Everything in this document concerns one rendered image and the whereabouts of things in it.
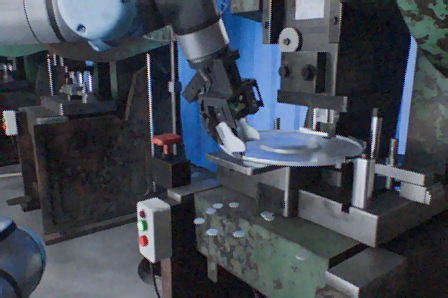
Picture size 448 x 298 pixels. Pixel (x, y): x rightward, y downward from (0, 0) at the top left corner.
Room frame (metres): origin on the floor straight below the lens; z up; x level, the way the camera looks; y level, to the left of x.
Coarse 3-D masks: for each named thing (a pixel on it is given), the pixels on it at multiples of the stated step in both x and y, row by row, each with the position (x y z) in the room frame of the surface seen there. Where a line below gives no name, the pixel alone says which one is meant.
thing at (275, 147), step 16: (256, 144) 0.82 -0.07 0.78; (272, 144) 0.80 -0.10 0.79; (288, 144) 0.80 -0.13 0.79; (304, 144) 0.80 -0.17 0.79; (320, 144) 0.82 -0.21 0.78; (336, 144) 0.82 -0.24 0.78; (352, 144) 0.82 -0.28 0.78; (256, 160) 0.69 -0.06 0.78; (272, 160) 0.70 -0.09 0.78; (288, 160) 0.70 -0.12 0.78; (304, 160) 0.70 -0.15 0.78; (320, 160) 0.70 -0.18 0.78; (336, 160) 0.68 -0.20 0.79
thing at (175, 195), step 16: (176, 192) 0.91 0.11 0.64; (192, 192) 0.91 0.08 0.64; (176, 208) 0.88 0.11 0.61; (192, 208) 0.91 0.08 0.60; (176, 224) 0.88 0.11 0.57; (192, 224) 0.91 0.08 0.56; (176, 240) 0.88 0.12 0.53; (192, 240) 0.92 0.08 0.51; (176, 256) 0.88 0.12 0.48; (192, 256) 0.92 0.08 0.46; (176, 272) 0.88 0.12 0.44; (192, 272) 0.92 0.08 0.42; (176, 288) 0.88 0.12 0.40; (192, 288) 0.92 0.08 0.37; (208, 288) 0.94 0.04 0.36; (224, 288) 0.97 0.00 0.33
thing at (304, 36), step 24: (288, 0) 0.88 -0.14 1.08; (312, 0) 0.83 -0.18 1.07; (288, 24) 0.88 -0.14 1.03; (312, 24) 0.83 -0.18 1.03; (288, 48) 0.86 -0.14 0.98; (312, 48) 0.83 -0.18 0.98; (336, 48) 0.78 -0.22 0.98; (360, 48) 0.82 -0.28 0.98; (288, 72) 0.83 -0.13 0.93; (312, 72) 0.78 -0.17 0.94; (336, 72) 0.78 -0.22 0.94; (360, 72) 0.83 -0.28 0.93
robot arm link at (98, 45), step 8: (144, 0) 0.57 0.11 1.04; (152, 0) 0.57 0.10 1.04; (144, 8) 0.57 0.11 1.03; (152, 8) 0.58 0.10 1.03; (144, 16) 0.57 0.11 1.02; (152, 16) 0.58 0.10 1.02; (160, 16) 0.58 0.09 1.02; (144, 24) 0.58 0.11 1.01; (152, 24) 0.59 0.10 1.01; (160, 24) 0.60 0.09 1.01; (136, 32) 0.56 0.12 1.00; (144, 32) 0.60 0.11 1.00; (96, 40) 0.58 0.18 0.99; (112, 40) 0.54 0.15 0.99; (120, 40) 0.55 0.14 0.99; (128, 40) 0.60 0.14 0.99; (96, 48) 0.59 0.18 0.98; (104, 48) 0.59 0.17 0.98
